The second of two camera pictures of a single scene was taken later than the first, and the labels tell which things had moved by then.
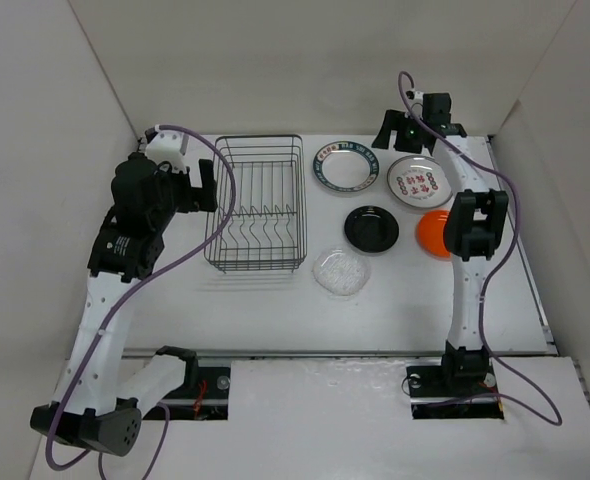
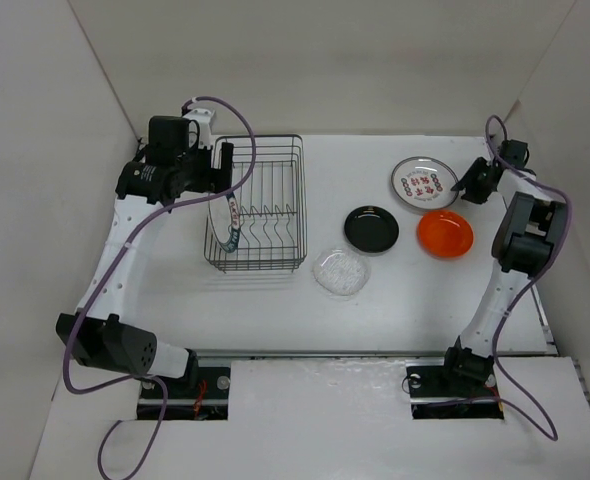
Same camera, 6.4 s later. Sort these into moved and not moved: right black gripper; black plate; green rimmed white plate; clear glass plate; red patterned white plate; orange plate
Moved: green rimmed white plate; right black gripper
Not moved: red patterned white plate; clear glass plate; black plate; orange plate
